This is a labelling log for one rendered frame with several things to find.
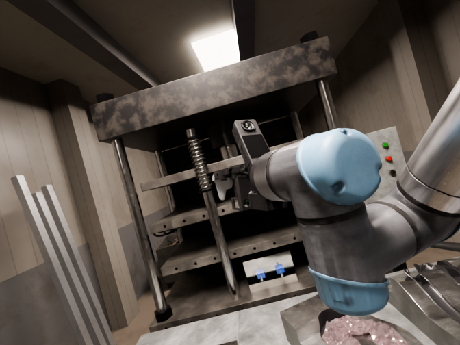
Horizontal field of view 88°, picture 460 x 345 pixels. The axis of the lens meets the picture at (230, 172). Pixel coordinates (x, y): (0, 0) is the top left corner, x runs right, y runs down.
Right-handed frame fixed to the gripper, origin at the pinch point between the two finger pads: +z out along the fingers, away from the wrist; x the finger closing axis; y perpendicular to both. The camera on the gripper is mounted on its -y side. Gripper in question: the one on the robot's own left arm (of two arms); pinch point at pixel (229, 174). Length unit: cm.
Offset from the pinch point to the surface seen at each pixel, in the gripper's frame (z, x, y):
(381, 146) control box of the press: 46, 110, -7
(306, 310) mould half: 24, 30, 51
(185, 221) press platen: 86, 1, 19
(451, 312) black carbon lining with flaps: -3, 63, 49
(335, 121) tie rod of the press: 44, 78, -23
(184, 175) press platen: 87, 3, -7
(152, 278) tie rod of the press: 89, -20, 46
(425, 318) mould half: 1, 57, 51
